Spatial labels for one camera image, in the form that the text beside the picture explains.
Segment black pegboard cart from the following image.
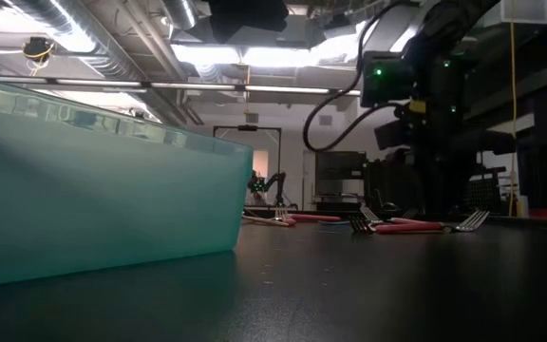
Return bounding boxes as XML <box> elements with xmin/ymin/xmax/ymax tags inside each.
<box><xmin>467</xmin><ymin>165</ymin><xmax>508</xmax><ymax>215</ymax></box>

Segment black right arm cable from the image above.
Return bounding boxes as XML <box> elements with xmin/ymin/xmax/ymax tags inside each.
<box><xmin>302</xmin><ymin>0</ymin><xmax>401</xmax><ymax>154</ymax></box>

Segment silver ribbed ventilation duct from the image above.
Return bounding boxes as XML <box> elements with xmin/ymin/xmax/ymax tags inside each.
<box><xmin>9</xmin><ymin>0</ymin><xmax>194</xmax><ymax>127</ymax></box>

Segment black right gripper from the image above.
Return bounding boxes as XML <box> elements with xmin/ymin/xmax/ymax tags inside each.
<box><xmin>375</xmin><ymin>92</ymin><xmax>517</xmax><ymax>218</ymax></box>

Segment ceiling-mounted black camera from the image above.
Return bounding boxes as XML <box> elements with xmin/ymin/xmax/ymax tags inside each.
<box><xmin>21</xmin><ymin>36</ymin><xmax>56</xmax><ymax>66</ymax></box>

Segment pink-handled silver fork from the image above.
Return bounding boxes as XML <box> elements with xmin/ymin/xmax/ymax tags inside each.
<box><xmin>374</xmin><ymin>209</ymin><xmax>492</xmax><ymax>236</ymax></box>
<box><xmin>359</xmin><ymin>205</ymin><xmax>445</xmax><ymax>226</ymax></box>
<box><xmin>274</xmin><ymin>206</ymin><xmax>299</xmax><ymax>227</ymax></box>
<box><xmin>291</xmin><ymin>214</ymin><xmax>343</xmax><ymax>223</ymax></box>

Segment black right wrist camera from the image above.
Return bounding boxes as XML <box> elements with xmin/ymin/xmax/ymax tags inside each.
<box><xmin>360</xmin><ymin>49</ymin><xmax>416</xmax><ymax>108</ymax></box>

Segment black gantry frame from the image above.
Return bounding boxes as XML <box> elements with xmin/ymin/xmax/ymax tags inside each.
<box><xmin>213</xmin><ymin>124</ymin><xmax>283</xmax><ymax>206</ymax></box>

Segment long ceiling light bar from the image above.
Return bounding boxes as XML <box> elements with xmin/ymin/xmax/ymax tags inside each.
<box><xmin>0</xmin><ymin>74</ymin><xmax>363</xmax><ymax>98</ymax></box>

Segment black equipment cases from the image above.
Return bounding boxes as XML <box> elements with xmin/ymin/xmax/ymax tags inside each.
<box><xmin>364</xmin><ymin>160</ymin><xmax>420</xmax><ymax>214</ymax></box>

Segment white ceiling duct box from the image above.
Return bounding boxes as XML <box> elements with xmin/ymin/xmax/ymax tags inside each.
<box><xmin>484</xmin><ymin>0</ymin><xmax>547</xmax><ymax>28</ymax></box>

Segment black cabinet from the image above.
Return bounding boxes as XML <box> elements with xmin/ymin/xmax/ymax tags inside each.
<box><xmin>314</xmin><ymin>150</ymin><xmax>368</xmax><ymax>213</ymax></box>

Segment teal plastic bin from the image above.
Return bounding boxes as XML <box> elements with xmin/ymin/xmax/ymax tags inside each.
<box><xmin>0</xmin><ymin>75</ymin><xmax>255</xmax><ymax>290</ymax></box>

